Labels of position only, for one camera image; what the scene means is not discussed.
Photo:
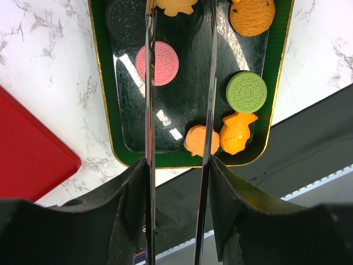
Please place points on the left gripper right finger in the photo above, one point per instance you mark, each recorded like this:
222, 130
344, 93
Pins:
253, 227

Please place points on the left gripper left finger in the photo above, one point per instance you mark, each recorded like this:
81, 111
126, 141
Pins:
103, 226

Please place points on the pink sandwich cookie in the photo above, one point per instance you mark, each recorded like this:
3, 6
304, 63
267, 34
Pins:
166, 63

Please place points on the black sandwich cookie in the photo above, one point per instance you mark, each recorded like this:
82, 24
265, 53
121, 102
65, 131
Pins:
125, 21

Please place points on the metal tweezers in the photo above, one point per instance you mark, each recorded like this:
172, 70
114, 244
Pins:
150, 115

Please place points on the orange star cookie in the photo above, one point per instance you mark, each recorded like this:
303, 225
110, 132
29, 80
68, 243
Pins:
173, 7

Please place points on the red box lid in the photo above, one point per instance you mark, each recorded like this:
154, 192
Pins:
34, 161

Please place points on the orange fish cookie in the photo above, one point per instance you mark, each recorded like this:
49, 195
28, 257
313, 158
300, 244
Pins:
235, 132

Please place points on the orange flower cookie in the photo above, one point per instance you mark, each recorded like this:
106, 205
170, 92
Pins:
195, 140

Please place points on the green sandwich cookie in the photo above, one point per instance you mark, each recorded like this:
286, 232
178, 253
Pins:
246, 92

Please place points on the black green cookie tray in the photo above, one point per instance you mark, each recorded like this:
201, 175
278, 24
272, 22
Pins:
182, 103

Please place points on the orange chocolate chip cookie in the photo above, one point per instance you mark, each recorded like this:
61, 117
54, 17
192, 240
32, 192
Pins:
250, 17

